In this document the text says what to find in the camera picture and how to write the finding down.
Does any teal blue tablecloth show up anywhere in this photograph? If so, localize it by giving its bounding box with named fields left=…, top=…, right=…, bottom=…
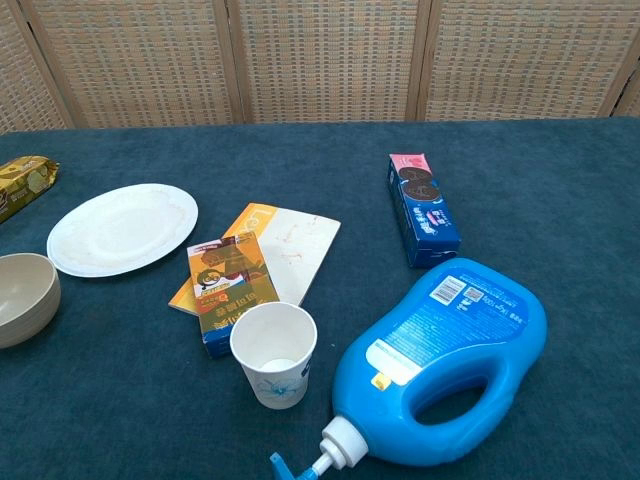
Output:
left=0, top=115, right=640, bottom=480

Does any white paper cup blue flower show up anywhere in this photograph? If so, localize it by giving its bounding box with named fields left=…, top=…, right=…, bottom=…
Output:
left=229, top=301, right=319, bottom=411

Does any large white plate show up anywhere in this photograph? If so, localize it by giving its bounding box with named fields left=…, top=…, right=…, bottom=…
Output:
left=46, top=183, right=200, bottom=279

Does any yellow and white book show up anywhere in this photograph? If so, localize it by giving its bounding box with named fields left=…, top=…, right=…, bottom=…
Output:
left=167, top=202, right=342, bottom=317

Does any gold cracker packet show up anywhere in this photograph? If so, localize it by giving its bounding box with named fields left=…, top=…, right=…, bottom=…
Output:
left=0, top=155, right=61, bottom=225

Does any blue detergent pump bottle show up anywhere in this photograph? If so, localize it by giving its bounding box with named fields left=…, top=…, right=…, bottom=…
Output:
left=269, top=257, right=549, bottom=480

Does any blue chocolate cookie box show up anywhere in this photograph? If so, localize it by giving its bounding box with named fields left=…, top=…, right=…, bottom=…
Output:
left=387, top=152, right=462, bottom=270

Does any orange cartoon snack box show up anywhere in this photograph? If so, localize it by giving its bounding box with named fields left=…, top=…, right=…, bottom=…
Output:
left=186, top=230, right=281, bottom=360

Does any woven rattan folding screen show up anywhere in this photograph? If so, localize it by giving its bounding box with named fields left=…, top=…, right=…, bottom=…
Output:
left=0, top=0, right=640, bottom=135

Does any small off-white bowl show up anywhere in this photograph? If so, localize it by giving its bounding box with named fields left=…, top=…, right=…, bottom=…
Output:
left=0, top=252, right=62, bottom=350

